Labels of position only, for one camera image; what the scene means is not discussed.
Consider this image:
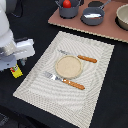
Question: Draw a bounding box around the round wooden plate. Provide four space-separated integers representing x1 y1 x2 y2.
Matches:
55 55 83 79

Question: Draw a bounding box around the red toy tomato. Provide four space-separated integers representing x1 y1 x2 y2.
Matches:
63 0 71 8

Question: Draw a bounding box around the orange handled knife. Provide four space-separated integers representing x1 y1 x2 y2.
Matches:
58 49 97 63

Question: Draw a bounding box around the grey toy pot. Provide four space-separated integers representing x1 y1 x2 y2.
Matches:
55 0 81 19

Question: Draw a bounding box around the beige bowl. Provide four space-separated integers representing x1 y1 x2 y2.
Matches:
116 4 128 30

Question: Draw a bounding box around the grey toy frying pan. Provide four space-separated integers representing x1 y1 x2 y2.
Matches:
81 0 111 26

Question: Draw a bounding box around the white woven placemat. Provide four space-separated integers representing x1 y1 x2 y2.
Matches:
13 31 114 128

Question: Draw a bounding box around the yellow toy box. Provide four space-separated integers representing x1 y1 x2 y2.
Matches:
10 65 23 78

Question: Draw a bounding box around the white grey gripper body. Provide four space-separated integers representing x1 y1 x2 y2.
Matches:
0 39 35 71

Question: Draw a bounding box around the orange handled fork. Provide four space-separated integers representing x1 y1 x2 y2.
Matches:
44 72 85 90

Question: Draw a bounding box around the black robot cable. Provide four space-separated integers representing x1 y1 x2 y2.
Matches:
11 0 24 18

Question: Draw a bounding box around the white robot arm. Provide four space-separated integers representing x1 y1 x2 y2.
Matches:
0 0 35 71

